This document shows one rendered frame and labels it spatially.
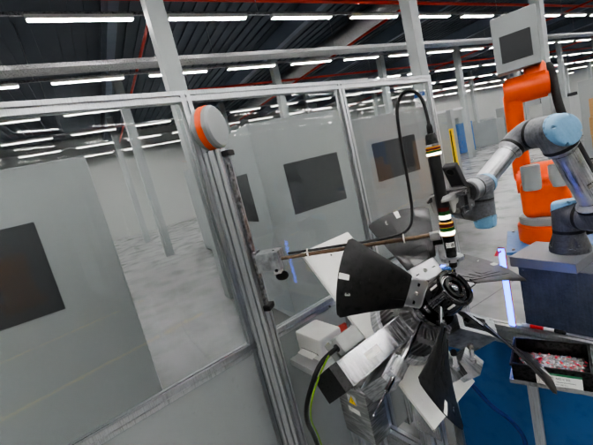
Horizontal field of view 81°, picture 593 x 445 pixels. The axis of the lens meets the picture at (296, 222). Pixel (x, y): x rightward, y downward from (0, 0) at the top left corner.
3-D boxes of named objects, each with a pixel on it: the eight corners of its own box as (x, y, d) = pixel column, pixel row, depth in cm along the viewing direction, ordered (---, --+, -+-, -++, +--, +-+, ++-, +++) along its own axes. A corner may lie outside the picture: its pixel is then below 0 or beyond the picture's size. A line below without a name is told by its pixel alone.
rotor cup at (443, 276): (435, 335, 104) (463, 316, 95) (402, 296, 110) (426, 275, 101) (459, 314, 113) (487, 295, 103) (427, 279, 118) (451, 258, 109)
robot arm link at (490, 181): (500, 193, 125) (498, 169, 124) (487, 200, 119) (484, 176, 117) (478, 194, 131) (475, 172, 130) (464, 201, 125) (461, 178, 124)
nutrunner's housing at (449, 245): (447, 269, 111) (422, 125, 103) (446, 265, 114) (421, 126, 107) (461, 267, 109) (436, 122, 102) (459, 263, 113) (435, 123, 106)
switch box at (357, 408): (347, 428, 139) (334, 380, 135) (361, 415, 144) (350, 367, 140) (376, 448, 127) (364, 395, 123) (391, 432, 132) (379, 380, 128)
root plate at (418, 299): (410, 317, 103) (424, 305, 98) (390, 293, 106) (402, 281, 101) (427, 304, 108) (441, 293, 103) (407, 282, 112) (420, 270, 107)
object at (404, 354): (422, 325, 109) (374, 420, 85) (416, 320, 109) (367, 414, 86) (426, 322, 107) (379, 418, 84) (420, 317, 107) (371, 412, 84)
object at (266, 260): (256, 275, 129) (250, 254, 128) (263, 269, 136) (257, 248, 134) (281, 272, 126) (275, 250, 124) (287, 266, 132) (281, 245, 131)
